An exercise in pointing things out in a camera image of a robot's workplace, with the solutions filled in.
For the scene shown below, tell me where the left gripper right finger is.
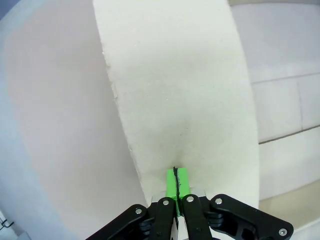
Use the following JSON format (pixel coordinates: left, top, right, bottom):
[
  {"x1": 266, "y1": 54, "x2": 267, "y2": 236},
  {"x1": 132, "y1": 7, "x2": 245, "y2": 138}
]
[{"x1": 177, "y1": 167, "x2": 295, "y2": 240}]

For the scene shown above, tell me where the white foam sheet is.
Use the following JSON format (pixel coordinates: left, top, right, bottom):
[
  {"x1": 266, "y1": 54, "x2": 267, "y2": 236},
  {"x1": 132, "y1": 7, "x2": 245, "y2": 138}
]
[{"x1": 92, "y1": 0, "x2": 261, "y2": 210}]

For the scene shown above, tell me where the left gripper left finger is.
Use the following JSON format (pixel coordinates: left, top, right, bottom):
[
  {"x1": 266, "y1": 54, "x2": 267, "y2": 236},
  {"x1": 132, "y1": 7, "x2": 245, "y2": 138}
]
[{"x1": 84, "y1": 167, "x2": 179, "y2": 240}]

